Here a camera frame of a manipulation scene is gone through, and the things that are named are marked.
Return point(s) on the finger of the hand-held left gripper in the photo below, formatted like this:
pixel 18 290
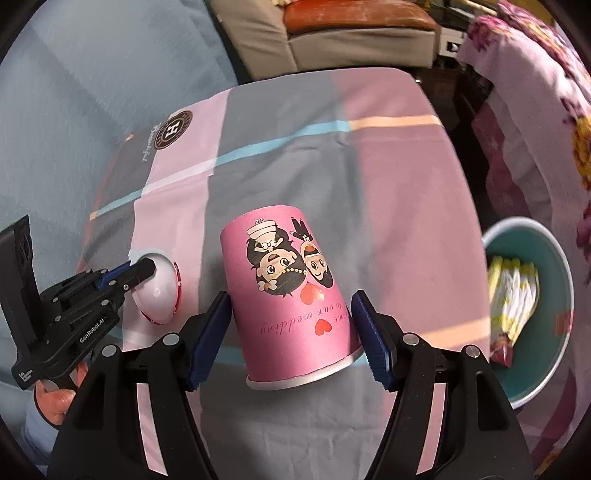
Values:
pixel 138 272

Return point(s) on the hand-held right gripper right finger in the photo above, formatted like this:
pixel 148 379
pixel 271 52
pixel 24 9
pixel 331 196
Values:
pixel 371 341

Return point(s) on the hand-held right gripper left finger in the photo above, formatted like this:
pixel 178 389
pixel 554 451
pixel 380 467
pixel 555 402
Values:
pixel 212 341

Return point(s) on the white round plastic container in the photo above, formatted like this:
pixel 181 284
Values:
pixel 159 300

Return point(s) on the pink paper cup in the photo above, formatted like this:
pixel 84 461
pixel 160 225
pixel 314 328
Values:
pixel 286 323

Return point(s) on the pale yellow ruffled wrapper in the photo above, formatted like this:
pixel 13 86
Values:
pixel 512 295

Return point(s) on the person's left forearm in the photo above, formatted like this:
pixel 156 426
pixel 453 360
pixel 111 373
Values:
pixel 37 438

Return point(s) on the person's left hand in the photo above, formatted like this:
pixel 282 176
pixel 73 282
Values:
pixel 57 401

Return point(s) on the beige armchair with brown seat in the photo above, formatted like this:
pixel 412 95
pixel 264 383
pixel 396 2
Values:
pixel 268 50

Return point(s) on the pink floral blanket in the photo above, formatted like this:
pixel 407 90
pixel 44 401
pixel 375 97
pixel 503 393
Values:
pixel 531 92

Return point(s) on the silver audio device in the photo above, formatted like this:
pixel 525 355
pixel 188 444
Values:
pixel 450 44

